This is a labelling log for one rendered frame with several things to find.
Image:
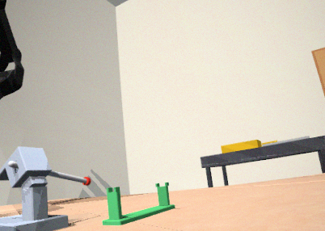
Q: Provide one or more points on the grey tapered pin with dark red cap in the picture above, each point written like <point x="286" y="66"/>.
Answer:
<point x="85" y="181"/>

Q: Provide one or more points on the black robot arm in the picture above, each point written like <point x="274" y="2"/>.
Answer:
<point x="11" y="80"/>

